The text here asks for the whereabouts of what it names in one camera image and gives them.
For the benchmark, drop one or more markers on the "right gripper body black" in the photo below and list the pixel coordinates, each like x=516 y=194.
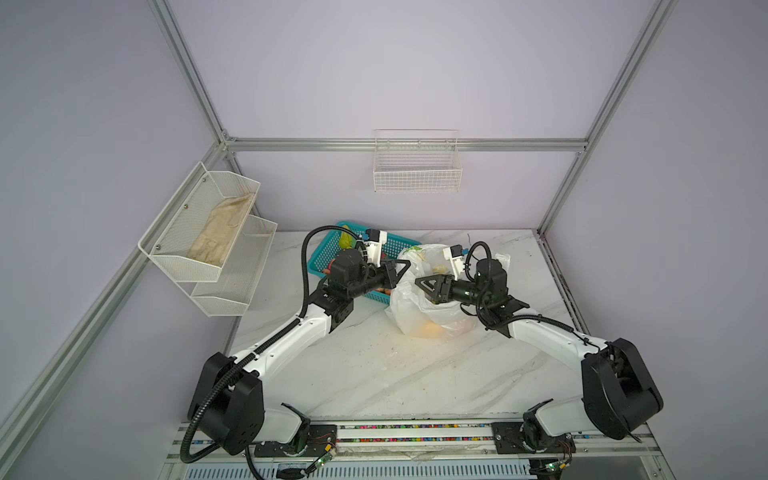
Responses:
x=444 y=288

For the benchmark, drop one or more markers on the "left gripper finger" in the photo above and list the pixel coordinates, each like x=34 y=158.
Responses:
x=373 y=235
x=394 y=270

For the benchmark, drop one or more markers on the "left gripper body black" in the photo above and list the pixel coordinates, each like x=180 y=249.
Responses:
x=387 y=274

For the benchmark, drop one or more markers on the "white lemon print plastic bag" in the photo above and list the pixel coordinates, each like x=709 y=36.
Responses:
x=414 y=315

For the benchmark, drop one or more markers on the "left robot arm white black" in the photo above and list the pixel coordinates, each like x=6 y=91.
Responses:
x=228 y=410

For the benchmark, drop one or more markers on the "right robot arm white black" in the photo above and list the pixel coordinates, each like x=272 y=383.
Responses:
x=618 y=393

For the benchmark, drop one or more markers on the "green fake leafy fruit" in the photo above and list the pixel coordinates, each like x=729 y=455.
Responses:
x=347 y=241

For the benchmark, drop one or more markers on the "teal plastic basket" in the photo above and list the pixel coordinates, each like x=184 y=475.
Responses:
x=328 y=248

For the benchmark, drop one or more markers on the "lower white mesh shelf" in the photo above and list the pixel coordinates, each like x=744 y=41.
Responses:
x=232 y=293

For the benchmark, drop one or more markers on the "white mesh shelf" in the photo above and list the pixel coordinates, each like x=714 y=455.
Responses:
x=232 y=293
x=194 y=236

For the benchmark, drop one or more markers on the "beige cloth in shelf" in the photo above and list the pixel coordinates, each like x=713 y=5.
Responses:
x=215 y=241

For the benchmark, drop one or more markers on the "upper white mesh shelf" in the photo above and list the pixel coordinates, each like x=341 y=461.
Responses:
x=194 y=236

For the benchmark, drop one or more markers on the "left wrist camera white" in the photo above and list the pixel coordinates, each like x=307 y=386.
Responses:
x=374 y=250

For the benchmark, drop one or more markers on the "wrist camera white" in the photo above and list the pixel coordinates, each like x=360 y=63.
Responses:
x=374 y=250
x=455 y=255

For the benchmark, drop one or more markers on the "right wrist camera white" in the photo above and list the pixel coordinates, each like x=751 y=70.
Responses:
x=455 y=255

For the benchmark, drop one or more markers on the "white wire wall basket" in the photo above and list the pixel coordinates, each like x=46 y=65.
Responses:
x=418 y=161

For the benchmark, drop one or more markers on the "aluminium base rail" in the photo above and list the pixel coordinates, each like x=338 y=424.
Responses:
x=433 y=449

